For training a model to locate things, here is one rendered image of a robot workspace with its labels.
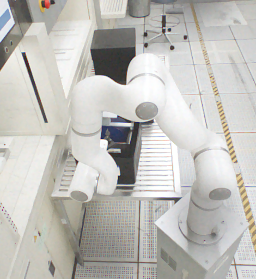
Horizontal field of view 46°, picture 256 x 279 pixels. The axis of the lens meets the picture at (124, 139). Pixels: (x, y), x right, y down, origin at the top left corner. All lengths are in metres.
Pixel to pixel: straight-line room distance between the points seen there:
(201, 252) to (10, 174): 0.89
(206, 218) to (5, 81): 1.02
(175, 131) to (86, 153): 0.28
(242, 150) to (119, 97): 2.10
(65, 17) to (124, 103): 2.17
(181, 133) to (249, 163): 1.82
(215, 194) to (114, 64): 1.29
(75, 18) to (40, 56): 1.52
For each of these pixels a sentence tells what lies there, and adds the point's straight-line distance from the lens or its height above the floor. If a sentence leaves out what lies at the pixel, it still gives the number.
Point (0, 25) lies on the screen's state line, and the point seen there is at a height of 1.51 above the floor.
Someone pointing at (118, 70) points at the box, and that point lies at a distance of 2.04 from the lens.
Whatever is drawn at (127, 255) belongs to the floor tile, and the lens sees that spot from 2.09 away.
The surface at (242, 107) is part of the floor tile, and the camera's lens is 3.19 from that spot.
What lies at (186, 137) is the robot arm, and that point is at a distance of 0.86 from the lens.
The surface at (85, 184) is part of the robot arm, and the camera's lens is 1.03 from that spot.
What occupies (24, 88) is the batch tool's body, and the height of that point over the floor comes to 1.16.
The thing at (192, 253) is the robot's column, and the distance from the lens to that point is 1.26.
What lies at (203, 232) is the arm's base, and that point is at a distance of 1.27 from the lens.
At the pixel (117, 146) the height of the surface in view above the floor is 0.97.
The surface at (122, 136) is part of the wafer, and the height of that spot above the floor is 0.93.
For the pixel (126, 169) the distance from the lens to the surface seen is 1.36.
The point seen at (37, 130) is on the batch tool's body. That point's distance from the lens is 1.59.
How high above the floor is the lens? 1.89
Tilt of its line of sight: 44 degrees down
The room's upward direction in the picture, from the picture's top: 6 degrees counter-clockwise
